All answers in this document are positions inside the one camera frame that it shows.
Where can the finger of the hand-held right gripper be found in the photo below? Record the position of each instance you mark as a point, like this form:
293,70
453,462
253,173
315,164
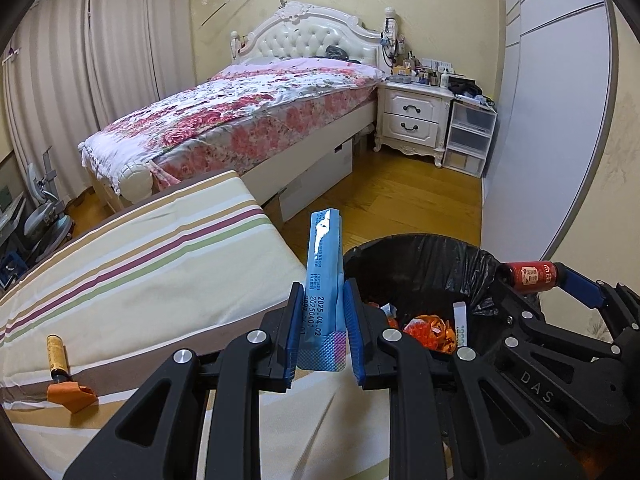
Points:
530,322
582,287

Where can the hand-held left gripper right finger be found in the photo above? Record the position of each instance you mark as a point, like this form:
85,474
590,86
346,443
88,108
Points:
355,340

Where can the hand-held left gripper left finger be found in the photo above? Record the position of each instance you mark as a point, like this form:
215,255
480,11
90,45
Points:
292,340

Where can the small red bottle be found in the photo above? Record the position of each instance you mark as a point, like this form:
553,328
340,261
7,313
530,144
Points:
530,276

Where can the orange wrapper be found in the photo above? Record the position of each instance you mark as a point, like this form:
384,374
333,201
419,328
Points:
425,331

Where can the blue stick packet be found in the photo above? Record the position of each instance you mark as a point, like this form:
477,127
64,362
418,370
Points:
325,270

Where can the black bagged trash bin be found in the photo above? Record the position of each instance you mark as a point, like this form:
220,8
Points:
425,270

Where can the white stick packet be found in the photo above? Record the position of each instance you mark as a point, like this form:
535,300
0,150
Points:
460,320

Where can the striped cloth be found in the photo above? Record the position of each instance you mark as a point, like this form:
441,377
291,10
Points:
150,270

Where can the white storage box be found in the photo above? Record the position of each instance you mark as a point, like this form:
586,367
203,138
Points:
320,175

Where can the white wardrobe sliding door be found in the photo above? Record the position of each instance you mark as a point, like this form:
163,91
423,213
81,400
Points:
550,110

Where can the clear plastic drawer unit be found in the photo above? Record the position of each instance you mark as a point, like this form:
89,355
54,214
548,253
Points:
470,132

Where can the pile of dark items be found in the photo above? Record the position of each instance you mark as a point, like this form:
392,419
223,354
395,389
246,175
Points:
470,90

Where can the orange paper scrap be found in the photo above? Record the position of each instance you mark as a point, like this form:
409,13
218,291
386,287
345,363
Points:
70,395

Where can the pink floral blanket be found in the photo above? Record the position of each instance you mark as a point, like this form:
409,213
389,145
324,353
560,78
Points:
240,110

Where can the yellow tube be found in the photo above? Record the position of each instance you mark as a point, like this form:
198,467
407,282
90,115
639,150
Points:
56,355

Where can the white nightstand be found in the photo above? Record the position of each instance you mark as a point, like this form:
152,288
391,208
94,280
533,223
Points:
410,110

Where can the group of small bottles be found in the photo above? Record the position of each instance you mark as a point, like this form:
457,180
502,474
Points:
415,70

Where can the dark cloth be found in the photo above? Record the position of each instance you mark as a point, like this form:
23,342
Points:
340,52

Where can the white bed with tufted headboard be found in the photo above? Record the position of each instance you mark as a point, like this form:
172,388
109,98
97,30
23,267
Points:
300,35

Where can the beige curtain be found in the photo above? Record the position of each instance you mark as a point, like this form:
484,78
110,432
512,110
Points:
100,60

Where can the white wall socket strip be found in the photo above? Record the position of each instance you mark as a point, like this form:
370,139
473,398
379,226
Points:
440,65

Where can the grey metal frame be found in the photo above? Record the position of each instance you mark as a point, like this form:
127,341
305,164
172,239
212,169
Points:
47,215

